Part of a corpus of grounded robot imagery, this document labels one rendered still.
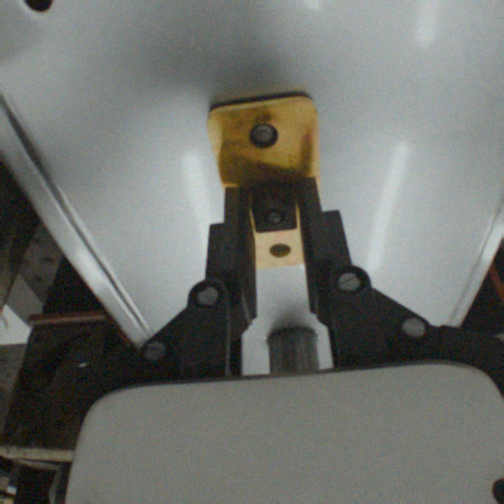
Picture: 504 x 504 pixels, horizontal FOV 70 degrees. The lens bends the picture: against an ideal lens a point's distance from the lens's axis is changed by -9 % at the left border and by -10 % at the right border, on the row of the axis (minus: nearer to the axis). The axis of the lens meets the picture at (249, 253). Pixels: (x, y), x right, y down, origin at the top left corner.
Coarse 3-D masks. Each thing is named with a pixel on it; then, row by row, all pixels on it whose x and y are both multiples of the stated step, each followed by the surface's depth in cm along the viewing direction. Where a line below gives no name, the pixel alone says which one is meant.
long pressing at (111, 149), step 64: (0, 0) 10; (64, 0) 10; (128, 0) 10; (192, 0) 10; (256, 0) 10; (320, 0) 10; (384, 0) 10; (448, 0) 10; (0, 64) 11; (64, 64) 12; (128, 64) 12; (192, 64) 12; (256, 64) 12; (320, 64) 12; (384, 64) 12; (448, 64) 12; (0, 128) 13; (64, 128) 13; (128, 128) 14; (192, 128) 14; (320, 128) 14; (384, 128) 14; (448, 128) 14; (64, 192) 16; (128, 192) 16; (192, 192) 16; (384, 192) 16; (448, 192) 16; (128, 256) 19; (192, 256) 19; (384, 256) 19; (448, 256) 19; (128, 320) 23; (256, 320) 23; (448, 320) 24
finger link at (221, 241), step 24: (240, 192) 14; (240, 216) 13; (216, 240) 13; (240, 240) 12; (216, 264) 13; (240, 264) 12; (240, 288) 12; (240, 312) 12; (168, 336) 11; (144, 360) 11; (168, 360) 11
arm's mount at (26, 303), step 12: (12, 288) 66; (24, 288) 69; (12, 300) 65; (24, 300) 69; (36, 300) 73; (12, 312) 65; (24, 312) 69; (36, 312) 73; (12, 324) 68; (24, 324) 69; (12, 336) 72; (24, 336) 72
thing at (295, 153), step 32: (224, 128) 13; (288, 128) 13; (224, 160) 14; (256, 160) 14; (288, 160) 14; (256, 192) 15; (288, 192) 15; (320, 192) 15; (256, 224) 15; (288, 224) 15; (256, 256) 18; (288, 256) 18
